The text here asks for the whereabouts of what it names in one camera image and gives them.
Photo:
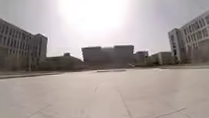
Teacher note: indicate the pale low building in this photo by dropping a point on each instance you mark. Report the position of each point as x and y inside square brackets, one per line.
[162, 58]

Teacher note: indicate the white multi-storey building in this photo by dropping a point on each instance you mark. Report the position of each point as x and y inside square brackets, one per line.
[197, 40]

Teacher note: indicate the small grey building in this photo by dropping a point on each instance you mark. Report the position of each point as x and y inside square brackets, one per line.
[141, 57]

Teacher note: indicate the low dark building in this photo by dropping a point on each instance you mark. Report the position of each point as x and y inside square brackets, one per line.
[62, 62]

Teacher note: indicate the large grey multi-storey building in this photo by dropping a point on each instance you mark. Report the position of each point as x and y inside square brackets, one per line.
[15, 44]

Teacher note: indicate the dark wide block building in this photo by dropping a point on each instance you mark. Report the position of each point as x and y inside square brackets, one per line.
[107, 56]

